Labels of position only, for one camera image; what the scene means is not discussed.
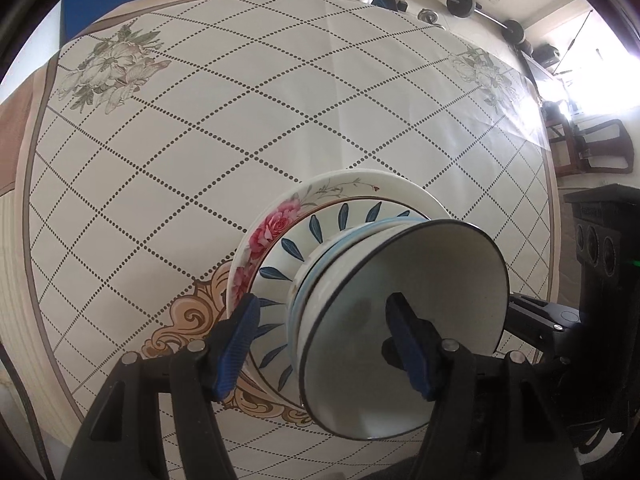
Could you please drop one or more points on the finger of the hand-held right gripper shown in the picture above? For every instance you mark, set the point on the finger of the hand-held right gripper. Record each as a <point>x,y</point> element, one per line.
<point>545,322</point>

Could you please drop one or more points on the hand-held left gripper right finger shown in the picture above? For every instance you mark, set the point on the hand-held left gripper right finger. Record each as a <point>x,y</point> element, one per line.
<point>415,350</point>

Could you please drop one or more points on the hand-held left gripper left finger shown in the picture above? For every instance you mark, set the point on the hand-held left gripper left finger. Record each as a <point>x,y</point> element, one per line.
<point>240,345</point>

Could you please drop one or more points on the white bowl blue rim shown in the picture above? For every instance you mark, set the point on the white bowl blue rim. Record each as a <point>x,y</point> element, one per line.
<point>299,305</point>

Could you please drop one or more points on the white bowl black rim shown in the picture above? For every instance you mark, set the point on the white bowl black rim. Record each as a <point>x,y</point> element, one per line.
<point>450,270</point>

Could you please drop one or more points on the white plate pink flowers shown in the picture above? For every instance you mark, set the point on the white plate pink flowers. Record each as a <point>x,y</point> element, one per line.
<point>272,225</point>

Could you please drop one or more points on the white plate blue leaf pattern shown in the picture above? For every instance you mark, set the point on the white plate blue leaf pattern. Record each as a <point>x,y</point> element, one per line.
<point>320,225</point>

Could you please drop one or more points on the dark wooden chair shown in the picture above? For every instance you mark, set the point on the dark wooden chair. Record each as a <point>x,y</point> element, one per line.
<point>607,145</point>

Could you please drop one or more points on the floral checked tablecloth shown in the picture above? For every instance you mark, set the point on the floral checked tablecloth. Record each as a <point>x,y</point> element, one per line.
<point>200,135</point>

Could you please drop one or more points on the small black box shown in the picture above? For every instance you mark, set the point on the small black box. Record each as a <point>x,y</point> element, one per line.
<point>546,55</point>

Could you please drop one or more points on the chrome dumbbell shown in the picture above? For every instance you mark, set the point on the chrome dumbbell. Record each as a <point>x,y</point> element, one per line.
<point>429,16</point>

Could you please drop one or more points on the short barbell black weights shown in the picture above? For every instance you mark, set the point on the short barbell black weights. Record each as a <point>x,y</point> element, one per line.
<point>460,2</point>

